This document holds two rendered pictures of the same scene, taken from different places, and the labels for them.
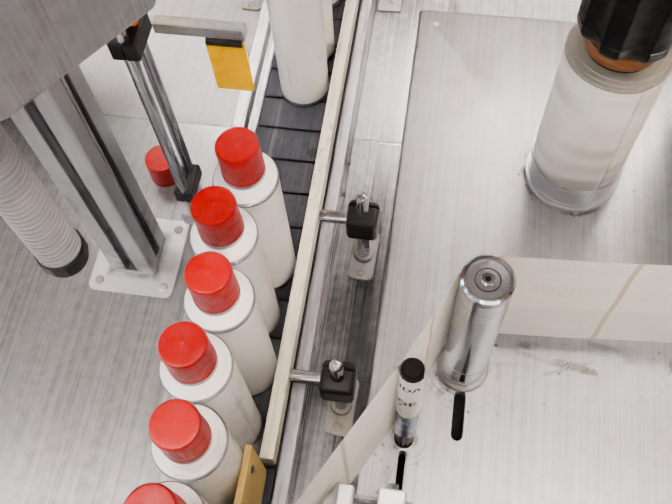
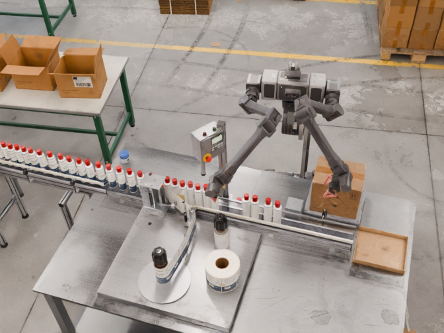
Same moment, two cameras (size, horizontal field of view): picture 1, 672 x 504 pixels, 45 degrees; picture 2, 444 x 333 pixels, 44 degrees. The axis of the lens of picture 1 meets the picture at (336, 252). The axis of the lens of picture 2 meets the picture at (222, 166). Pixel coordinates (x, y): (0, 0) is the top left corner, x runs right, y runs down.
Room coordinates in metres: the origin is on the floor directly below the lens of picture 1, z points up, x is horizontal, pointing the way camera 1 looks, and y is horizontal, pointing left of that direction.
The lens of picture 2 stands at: (0.66, -2.23, 3.64)
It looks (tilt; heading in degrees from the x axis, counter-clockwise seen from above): 46 degrees down; 96
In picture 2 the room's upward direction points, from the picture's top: 3 degrees counter-clockwise
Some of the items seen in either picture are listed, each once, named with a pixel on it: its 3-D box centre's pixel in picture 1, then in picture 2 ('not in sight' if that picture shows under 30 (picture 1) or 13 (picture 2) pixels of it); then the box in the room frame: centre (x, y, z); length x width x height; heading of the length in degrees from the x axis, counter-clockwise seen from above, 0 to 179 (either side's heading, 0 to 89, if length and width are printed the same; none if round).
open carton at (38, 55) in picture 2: not in sight; (36, 63); (-1.29, 1.53, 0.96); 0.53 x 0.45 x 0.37; 86
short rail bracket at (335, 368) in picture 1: (320, 382); not in sight; (0.22, 0.02, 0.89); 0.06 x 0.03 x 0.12; 76
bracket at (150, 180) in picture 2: not in sight; (152, 180); (-0.03, 0.06, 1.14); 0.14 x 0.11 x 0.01; 166
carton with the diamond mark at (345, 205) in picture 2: not in sight; (337, 187); (1.12, 0.19, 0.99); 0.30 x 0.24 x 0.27; 167
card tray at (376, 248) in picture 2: not in sight; (380, 249); (1.37, -0.18, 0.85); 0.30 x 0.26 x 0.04; 166
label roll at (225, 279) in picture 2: not in sight; (222, 270); (0.43, -0.45, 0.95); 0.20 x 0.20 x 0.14
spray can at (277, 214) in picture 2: not in sight; (277, 213); (0.74, -0.04, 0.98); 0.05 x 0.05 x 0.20
